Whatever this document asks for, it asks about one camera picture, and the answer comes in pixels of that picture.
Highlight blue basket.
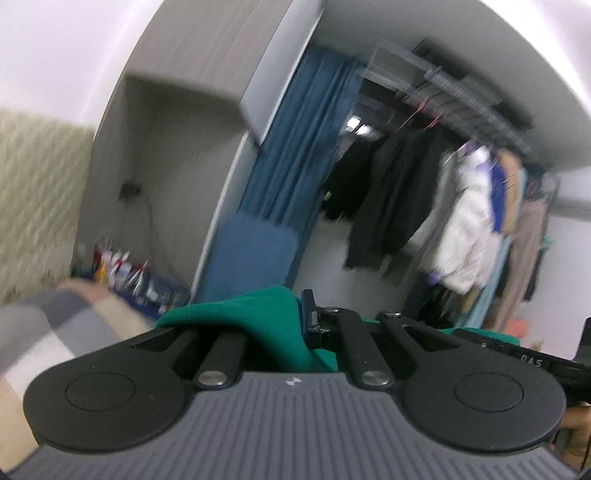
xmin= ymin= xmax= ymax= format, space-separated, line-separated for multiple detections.
xmin=115 ymin=274 xmax=191 ymax=320

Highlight white puffer jacket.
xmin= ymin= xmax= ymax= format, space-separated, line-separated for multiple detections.
xmin=424 ymin=145 xmax=496 ymax=295

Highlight blue hanging jacket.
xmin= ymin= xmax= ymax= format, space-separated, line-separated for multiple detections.
xmin=488 ymin=161 xmax=507 ymax=234

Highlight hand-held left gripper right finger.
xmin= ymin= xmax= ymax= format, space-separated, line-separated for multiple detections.
xmin=300 ymin=289 xmax=446 ymax=389

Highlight grey wardrobe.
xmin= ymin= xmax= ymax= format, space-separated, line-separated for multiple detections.
xmin=71 ymin=0 xmax=325 ymax=319

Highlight beige quilted headboard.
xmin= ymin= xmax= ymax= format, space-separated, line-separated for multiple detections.
xmin=0 ymin=108 xmax=96 ymax=306

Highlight group of small bottles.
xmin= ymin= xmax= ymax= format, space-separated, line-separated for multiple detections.
xmin=92 ymin=237 xmax=185 ymax=315

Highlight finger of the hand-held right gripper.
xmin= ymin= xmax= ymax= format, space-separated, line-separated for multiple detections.
xmin=454 ymin=328 xmax=514 ymax=360

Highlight tan hanging coat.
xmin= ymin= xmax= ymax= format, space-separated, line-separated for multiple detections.
xmin=496 ymin=150 xmax=526 ymax=234

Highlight blue covered chair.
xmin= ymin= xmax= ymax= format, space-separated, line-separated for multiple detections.
xmin=199 ymin=212 xmax=299 ymax=305

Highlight dark hanging garment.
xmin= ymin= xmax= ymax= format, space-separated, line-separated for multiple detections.
xmin=322 ymin=145 xmax=370 ymax=223

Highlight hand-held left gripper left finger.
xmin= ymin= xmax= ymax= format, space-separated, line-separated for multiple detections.
xmin=131 ymin=325 xmax=251 ymax=389

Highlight pink hanging pants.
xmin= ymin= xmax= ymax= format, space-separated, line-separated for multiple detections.
xmin=500 ymin=198 xmax=549 ymax=320

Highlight green sweater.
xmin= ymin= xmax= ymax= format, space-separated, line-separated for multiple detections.
xmin=154 ymin=286 xmax=520 ymax=374

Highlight black hanging coat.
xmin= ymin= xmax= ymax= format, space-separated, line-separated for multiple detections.
xmin=344 ymin=127 xmax=450 ymax=274

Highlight metal clothes rack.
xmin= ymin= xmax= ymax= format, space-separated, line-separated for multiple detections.
xmin=360 ymin=39 xmax=563 ymax=185

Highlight person's right hand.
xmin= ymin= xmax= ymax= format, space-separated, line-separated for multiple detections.
xmin=560 ymin=406 xmax=591 ymax=472

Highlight blue curtain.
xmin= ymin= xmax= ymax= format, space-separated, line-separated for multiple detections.
xmin=239 ymin=46 xmax=366 ymax=228

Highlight patchwork blanket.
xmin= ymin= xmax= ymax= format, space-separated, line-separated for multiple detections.
xmin=0 ymin=285 xmax=160 ymax=476

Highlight light blue hanging dress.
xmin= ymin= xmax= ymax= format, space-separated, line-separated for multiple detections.
xmin=470 ymin=168 xmax=528 ymax=329

